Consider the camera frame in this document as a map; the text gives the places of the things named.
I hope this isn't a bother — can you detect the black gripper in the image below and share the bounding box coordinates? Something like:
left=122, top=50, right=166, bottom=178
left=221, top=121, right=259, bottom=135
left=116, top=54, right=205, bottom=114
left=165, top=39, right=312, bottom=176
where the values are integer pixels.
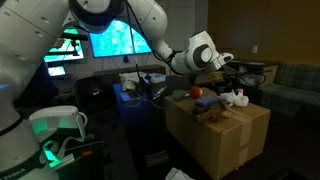
left=222, top=63, right=249, bottom=83

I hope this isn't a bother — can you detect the blue sponge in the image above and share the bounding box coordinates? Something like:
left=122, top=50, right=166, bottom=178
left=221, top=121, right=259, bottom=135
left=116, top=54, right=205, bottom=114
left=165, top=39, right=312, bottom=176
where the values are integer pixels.
left=194, top=96, right=219, bottom=108

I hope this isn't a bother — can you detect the brown plush toy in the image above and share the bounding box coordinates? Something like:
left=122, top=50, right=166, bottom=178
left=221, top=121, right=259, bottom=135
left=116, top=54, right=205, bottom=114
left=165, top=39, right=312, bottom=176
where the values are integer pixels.
left=192, top=99, right=236, bottom=124

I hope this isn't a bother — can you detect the green cloth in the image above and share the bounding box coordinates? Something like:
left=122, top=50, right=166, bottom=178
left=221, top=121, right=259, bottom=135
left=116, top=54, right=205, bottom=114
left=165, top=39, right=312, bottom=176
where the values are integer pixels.
left=171, top=89, right=192, bottom=102

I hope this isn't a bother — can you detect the large cardboard box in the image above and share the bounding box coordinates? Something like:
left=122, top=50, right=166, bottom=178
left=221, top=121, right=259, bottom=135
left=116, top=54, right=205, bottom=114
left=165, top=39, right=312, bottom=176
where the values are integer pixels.
left=164, top=87, right=272, bottom=180

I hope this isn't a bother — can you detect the low wooden cabinet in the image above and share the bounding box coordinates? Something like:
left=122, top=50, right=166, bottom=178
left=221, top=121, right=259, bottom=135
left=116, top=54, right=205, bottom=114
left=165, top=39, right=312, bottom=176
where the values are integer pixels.
left=229, top=58, right=279, bottom=88

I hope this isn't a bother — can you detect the red plush ball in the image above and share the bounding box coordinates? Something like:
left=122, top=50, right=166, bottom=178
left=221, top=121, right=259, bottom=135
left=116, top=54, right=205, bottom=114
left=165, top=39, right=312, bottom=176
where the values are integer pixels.
left=189, top=85, right=204, bottom=100

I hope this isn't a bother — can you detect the green plaid sofa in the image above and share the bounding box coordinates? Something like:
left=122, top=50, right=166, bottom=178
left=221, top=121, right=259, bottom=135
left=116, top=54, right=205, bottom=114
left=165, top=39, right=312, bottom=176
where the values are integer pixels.
left=259, top=63, right=320, bottom=118

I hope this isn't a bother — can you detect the pale plastic container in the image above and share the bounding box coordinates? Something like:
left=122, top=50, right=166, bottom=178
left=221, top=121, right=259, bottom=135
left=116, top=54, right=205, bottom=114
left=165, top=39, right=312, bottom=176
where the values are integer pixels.
left=148, top=72, right=167, bottom=84

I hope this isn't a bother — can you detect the crumpled white cloth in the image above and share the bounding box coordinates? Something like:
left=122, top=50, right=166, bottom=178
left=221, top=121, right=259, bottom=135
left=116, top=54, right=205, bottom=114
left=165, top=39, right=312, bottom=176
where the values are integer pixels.
left=119, top=70, right=148, bottom=92

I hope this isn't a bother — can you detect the tablet with lit screen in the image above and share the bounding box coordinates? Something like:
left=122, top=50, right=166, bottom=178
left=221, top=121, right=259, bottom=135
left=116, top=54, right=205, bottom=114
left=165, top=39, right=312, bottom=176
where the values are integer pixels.
left=119, top=91, right=133, bottom=103

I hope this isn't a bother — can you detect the large monitor with teal image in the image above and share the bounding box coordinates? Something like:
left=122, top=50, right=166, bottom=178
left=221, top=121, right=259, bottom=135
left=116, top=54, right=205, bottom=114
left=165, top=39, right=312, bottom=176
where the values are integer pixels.
left=89, top=19, right=153, bottom=58

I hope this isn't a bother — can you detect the black office chair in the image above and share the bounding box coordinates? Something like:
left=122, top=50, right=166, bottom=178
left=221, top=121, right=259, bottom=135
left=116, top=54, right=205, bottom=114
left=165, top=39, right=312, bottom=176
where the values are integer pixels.
left=75, top=75, right=116, bottom=113

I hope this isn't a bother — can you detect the person in dark shirt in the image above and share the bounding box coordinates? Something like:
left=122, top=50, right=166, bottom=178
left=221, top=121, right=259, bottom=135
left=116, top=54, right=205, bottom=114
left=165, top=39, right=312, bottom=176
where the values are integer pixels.
left=14, top=37, right=68, bottom=108

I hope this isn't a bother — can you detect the small lit laptop screen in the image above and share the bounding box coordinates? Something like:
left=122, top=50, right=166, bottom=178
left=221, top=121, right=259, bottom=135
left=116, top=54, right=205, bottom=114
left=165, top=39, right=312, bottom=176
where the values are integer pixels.
left=47, top=65, right=67, bottom=78

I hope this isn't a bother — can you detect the yellow wrist camera box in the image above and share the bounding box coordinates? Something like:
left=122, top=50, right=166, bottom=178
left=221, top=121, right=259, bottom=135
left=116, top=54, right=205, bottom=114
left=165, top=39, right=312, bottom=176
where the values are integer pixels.
left=207, top=70, right=225, bottom=85

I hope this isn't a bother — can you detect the black camera on stand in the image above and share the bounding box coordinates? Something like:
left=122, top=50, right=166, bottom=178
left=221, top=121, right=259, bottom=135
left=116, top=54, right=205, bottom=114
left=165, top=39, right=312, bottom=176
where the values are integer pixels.
left=56, top=31, right=90, bottom=58

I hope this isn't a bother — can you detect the orange handled tool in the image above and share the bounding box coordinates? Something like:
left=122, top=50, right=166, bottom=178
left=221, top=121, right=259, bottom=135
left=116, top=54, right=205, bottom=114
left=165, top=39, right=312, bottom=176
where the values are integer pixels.
left=74, top=149, right=94, bottom=159

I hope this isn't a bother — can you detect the wall monitor with green image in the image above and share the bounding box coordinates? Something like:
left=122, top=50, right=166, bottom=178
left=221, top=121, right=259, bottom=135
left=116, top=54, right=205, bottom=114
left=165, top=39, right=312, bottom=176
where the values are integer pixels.
left=43, top=28, right=85, bottom=63

